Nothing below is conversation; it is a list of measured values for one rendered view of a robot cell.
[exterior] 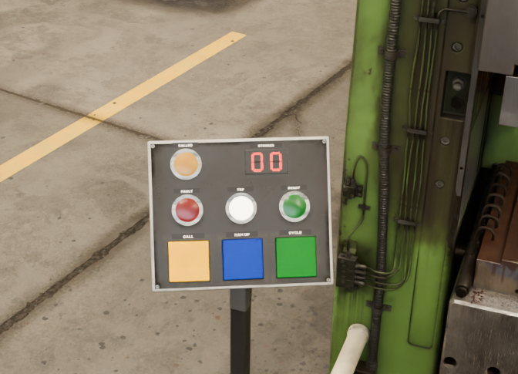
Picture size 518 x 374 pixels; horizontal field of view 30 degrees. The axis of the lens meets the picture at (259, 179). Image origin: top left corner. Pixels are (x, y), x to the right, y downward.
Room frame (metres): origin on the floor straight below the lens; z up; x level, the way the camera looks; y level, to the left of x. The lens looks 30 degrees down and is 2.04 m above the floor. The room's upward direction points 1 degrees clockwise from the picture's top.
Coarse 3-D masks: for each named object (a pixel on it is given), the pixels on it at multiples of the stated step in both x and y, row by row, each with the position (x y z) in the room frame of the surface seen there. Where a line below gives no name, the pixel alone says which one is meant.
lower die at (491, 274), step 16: (512, 176) 1.86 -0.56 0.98; (496, 192) 1.79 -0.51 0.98; (512, 192) 1.79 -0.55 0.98; (512, 208) 1.72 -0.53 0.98; (512, 224) 1.64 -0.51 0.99; (496, 240) 1.60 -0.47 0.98; (512, 240) 1.59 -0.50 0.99; (480, 256) 1.54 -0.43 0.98; (496, 256) 1.54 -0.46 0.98; (512, 256) 1.53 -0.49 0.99; (480, 272) 1.53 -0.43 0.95; (496, 272) 1.52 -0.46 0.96; (512, 272) 1.51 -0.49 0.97; (496, 288) 1.52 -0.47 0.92; (512, 288) 1.51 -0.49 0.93
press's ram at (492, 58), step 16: (496, 0) 1.54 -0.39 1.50; (512, 0) 1.54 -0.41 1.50; (496, 16) 1.54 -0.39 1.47; (512, 16) 1.53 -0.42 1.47; (496, 32) 1.54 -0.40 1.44; (512, 32) 1.53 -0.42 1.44; (480, 48) 1.55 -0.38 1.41; (496, 48) 1.54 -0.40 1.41; (512, 48) 1.53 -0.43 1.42; (480, 64) 1.55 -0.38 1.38; (496, 64) 1.54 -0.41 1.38; (512, 64) 1.53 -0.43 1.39
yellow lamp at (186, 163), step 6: (180, 156) 1.56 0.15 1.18; (186, 156) 1.57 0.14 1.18; (192, 156) 1.57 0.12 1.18; (174, 162) 1.56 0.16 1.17; (180, 162) 1.56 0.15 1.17; (186, 162) 1.56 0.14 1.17; (192, 162) 1.56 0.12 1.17; (180, 168) 1.55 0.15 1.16; (186, 168) 1.55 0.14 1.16; (192, 168) 1.55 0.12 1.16; (180, 174) 1.55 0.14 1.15; (186, 174) 1.55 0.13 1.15
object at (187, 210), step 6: (186, 198) 1.53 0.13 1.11; (180, 204) 1.52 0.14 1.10; (186, 204) 1.52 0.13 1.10; (192, 204) 1.52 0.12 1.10; (180, 210) 1.51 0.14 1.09; (186, 210) 1.51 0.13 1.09; (192, 210) 1.52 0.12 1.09; (198, 210) 1.52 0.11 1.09; (180, 216) 1.51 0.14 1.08; (186, 216) 1.51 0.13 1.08; (192, 216) 1.51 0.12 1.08
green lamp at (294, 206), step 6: (288, 198) 1.54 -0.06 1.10; (294, 198) 1.54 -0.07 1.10; (300, 198) 1.54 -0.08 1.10; (288, 204) 1.54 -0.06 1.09; (294, 204) 1.54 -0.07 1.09; (300, 204) 1.54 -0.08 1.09; (288, 210) 1.53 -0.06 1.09; (294, 210) 1.53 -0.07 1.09; (300, 210) 1.53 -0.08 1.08; (288, 216) 1.53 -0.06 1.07; (294, 216) 1.53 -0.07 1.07; (300, 216) 1.53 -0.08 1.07
